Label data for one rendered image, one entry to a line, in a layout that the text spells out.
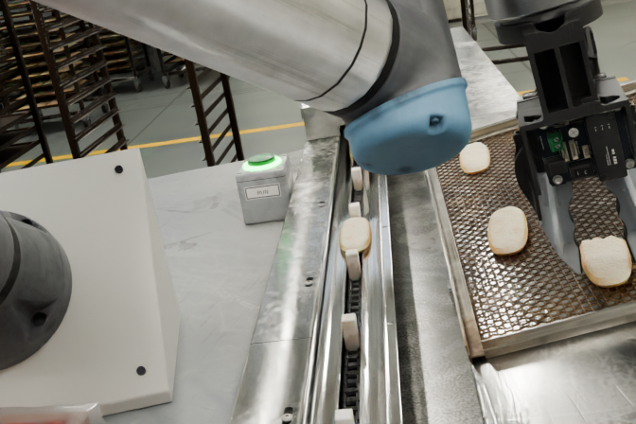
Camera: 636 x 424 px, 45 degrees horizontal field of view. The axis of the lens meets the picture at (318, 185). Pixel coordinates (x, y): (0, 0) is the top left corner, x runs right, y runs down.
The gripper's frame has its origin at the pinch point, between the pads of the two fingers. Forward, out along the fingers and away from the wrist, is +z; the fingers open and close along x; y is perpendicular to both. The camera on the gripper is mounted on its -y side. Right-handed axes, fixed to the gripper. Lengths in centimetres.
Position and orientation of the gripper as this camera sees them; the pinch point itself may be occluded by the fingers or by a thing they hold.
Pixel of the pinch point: (603, 247)
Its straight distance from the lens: 64.7
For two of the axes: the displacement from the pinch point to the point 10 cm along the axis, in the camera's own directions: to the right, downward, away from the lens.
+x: 9.2, -2.3, -3.1
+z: 3.3, 9.0, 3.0
